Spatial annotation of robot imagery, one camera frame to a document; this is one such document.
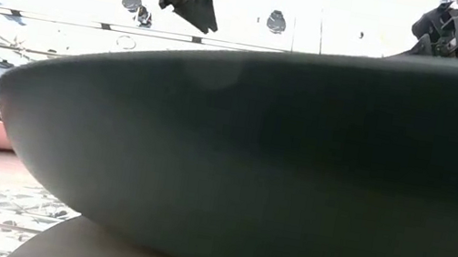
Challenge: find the long ceiling light bar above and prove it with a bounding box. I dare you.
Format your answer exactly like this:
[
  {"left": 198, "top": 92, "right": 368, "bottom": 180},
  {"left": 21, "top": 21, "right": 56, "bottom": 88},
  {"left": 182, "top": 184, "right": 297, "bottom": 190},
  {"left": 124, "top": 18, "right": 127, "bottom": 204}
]
[{"left": 0, "top": 5, "right": 291, "bottom": 60}]

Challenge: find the dark grey plate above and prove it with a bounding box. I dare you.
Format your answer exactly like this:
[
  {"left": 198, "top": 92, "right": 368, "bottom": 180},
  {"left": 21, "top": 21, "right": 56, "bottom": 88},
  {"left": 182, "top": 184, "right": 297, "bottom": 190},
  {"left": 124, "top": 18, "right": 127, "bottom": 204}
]
[{"left": 0, "top": 0, "right": 458, "bottom": 257}]

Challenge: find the hanging cable ring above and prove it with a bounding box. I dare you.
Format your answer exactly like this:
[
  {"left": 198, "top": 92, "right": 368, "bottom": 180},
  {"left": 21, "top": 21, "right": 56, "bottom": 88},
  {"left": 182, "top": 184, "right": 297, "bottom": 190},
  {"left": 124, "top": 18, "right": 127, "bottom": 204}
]
[{"left": 114, "top": 32, "right": 139, "bottom": 53}]

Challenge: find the black ceiling cable reel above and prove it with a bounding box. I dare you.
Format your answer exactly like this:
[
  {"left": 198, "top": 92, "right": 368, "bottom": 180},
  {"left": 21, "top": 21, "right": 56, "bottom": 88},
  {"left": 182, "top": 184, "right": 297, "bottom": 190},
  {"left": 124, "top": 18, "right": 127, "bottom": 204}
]
[
  {"left": 119, "top": 0, "right": 144, "bottom": 15},
  {"left": 263, "top": 7, "right": 290, "bottom": 36}
]

